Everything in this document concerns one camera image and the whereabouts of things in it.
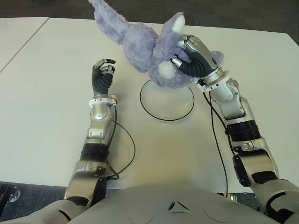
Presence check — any right robot hand black silver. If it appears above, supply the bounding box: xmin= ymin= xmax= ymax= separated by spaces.
xmin=171 ymin=34 xmax=226 ymax=79

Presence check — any left robot hand black silver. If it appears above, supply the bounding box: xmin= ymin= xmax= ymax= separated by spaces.
xmin=92 ymin=58 xmax=117 ymax=96

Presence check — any purple plush bunny doll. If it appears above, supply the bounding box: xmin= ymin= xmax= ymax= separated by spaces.
xmin=88 ymin=0 xmax=225 ymax=89

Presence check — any white plate with black rim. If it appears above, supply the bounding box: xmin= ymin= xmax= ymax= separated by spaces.
xmin=139 ymin=79 xmax=195 ymax=122

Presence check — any metal table caster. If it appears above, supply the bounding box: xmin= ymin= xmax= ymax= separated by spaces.
xmin=7 ymin=189 xmax=21 ymax=206

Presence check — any grey robot torso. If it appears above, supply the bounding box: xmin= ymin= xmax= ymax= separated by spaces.
xmin=74 ymin=183 xmax=274 ymax=224

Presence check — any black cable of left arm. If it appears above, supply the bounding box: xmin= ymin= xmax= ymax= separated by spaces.
xmin=104 ymin=106 xmax=136 ymax=180

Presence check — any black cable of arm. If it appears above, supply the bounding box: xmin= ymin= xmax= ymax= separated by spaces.
xmin=202 ymin=90 xmax=236 ymax=198
xmin=104 ymin=106 xmax=136 ymax=180

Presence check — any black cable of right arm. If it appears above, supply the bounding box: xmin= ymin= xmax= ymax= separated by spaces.
xmin=202 ymin=90 xmax=236 ymax=198

